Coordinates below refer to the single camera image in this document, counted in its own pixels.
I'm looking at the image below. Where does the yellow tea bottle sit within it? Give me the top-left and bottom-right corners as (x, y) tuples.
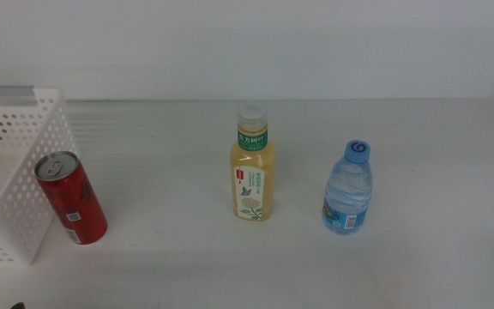
(229, 103), (276, 222)

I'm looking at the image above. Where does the white perforated plastic basket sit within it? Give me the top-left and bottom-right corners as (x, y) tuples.
(0, 85), (79, 268)

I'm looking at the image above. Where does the clear water bottle blue cap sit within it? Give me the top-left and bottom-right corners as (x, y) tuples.
(321, 139), (375, 236)

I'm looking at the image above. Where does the red soda can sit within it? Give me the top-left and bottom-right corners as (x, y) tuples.
(33, 150), (109, 245)

